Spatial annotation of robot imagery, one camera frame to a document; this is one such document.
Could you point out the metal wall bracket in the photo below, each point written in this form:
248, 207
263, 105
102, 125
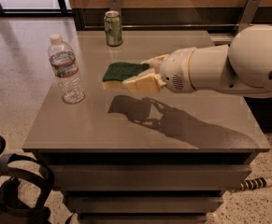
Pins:
247, 15
115, 6

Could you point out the clear plastic water bottle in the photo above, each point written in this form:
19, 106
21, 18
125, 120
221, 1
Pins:
63, 62

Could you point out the green and yellow sponge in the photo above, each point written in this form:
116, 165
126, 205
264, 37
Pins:
118, 72

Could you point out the black backpack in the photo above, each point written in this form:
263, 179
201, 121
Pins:
12, 209

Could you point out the right metal wall bracket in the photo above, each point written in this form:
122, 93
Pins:
247, 15

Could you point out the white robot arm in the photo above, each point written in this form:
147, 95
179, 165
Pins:
244, 67

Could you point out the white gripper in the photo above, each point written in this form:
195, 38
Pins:
175, 69

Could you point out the grey drawer cabinet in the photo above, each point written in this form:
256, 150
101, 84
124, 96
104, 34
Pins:
162, 158

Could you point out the left metal wall bracket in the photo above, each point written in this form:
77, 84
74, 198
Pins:
115, 6

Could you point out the green soda can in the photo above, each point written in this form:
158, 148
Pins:
113, 28

